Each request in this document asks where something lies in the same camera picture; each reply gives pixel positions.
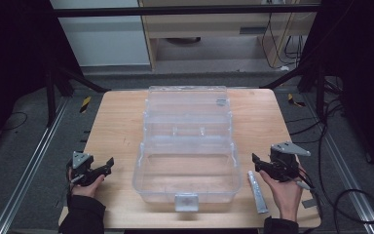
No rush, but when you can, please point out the yellow-handled tool left floor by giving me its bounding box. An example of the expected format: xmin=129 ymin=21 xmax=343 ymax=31
xmin=79 ymin=96 xmax=93 ymax=114

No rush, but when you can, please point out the left hand-held gripper cable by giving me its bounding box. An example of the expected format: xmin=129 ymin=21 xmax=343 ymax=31
xmin=65 ymin=167 xmax=86 ymax=197

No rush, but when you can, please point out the thin black floor cable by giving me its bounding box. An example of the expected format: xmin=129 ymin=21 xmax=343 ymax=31
xmin=0 ymin=111 xmax=29 ymax=133

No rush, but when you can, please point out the light wooden desk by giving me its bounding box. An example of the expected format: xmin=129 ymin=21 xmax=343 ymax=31
xmin=137 ymin=0 xmax=321 ymax=71

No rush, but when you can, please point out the yellow-handled tool floor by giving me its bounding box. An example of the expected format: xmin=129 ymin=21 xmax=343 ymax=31
xmin=286 ymin=93 xmax=307 ymax=108
xmin=79 ymin=96 xmax=93 ymax=114

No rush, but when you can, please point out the right hand-held gripper cable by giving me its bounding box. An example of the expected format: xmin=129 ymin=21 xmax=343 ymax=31
xmin=293 ymin=169 xmax=320 ymax=200

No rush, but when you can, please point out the person's right hand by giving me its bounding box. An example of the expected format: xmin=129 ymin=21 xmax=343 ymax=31
xmin=258 ymin=163 xmax=306 ymax=223

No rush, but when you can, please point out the clear plastic storage box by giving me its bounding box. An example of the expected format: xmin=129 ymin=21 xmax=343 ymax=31
xmin=131 ymin=85 xmax=243 ymax=214

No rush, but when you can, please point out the aluminium floor rail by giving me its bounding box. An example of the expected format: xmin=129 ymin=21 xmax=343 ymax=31
xmin=0 ymin=97 xmax=70 ymax=234
xmin=301 ymin=93 xmax=374 ymax=234

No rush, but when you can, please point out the white cabinet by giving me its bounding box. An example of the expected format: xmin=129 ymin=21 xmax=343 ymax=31
xmin=50 ymin=0 xmax=152 ymax=68

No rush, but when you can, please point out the grey tape piece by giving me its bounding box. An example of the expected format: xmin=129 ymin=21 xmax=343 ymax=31
xmin=301 ymin=198 xmax=318 ymax=210

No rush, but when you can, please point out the white ointment tube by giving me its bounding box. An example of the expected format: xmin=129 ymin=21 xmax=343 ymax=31
xmin=246 ymin=170 xmax=270 ymax=215

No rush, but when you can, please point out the yellow-handled tool right floor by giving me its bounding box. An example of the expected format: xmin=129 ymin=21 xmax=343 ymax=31
xmin=286 ymin=93 xmax=307 ymax=108

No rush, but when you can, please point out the black metal stand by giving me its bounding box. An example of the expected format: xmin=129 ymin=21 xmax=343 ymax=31
xmin=260 ymin=62 xmax=327 ymax=122
xmin=43 ymin=62 xmax=112 ymax=129

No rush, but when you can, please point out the bundle of hanging cables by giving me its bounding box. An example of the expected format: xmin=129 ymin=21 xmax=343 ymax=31
xmin=260 ymin=12 xmax=308 ymax=70

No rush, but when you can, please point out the hand-held gripper cable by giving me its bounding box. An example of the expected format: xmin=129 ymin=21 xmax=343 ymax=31
xmin=65 ymin=167 xmax=86 ymax=197
xmin=293 ymin=169 xmax=320 ymax=200

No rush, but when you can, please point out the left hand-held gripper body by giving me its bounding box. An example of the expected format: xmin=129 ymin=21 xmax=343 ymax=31
xmin=65 ymin=150 xmax=99 ymax=187

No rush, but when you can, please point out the black floor cable loop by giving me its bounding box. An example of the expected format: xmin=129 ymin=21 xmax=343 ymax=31
xmin=285 ymin=97 xmax=374 ymax=226

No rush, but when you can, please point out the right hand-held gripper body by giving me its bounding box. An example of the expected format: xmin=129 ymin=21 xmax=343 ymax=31
xmin=268 ymin=140 xmax=312 ymax=183

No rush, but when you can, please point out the person's left hand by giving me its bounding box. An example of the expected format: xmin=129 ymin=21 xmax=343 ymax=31
xmin=67 ymin=169 xmax=107 ymax=199

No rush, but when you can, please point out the black horizontal bar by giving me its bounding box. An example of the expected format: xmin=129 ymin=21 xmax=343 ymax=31
xmin=53 ymin=4 xmax=321 ymax=19

